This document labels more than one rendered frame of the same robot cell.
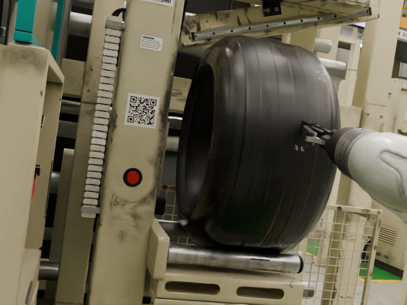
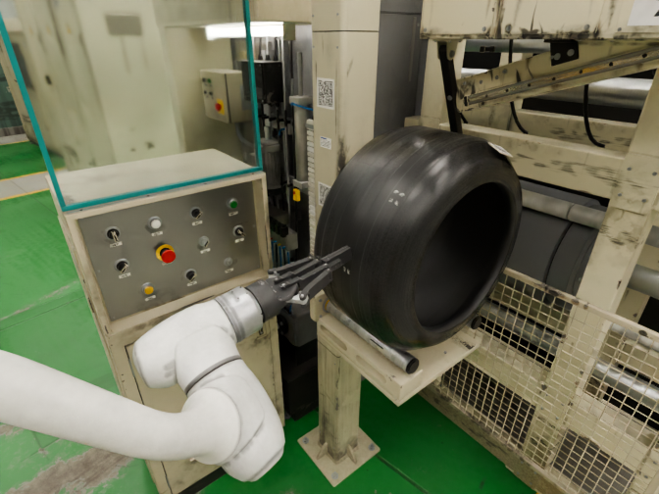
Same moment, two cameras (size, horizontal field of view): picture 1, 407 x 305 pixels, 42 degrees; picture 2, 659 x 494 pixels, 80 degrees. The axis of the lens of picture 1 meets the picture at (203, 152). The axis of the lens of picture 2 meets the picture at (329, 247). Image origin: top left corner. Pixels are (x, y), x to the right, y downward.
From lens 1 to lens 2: 1.25 m
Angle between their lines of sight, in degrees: 67
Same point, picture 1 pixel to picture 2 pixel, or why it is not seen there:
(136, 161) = not seen: hidden behind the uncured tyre
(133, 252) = not seen: hidden behind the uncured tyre
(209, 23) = (483, 83)
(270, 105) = (332, 223)
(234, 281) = (354, 348)
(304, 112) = (356, 237)
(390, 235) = not seen: outside the picture
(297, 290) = (395, 386)
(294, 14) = (600, 56)
